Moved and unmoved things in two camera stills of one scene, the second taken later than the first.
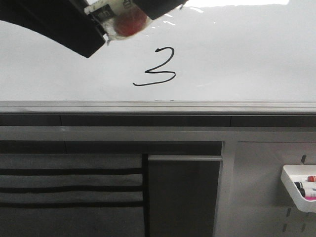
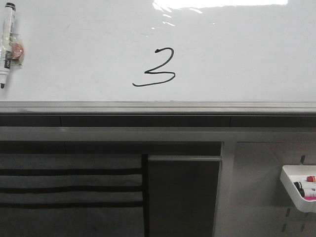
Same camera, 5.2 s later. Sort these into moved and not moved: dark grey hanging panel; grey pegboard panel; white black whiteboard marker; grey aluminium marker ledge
Moved: white black whiteboard marker
Not moved: grey aluminium marker ledge; dark grey hanging panel; grey pegboard panel
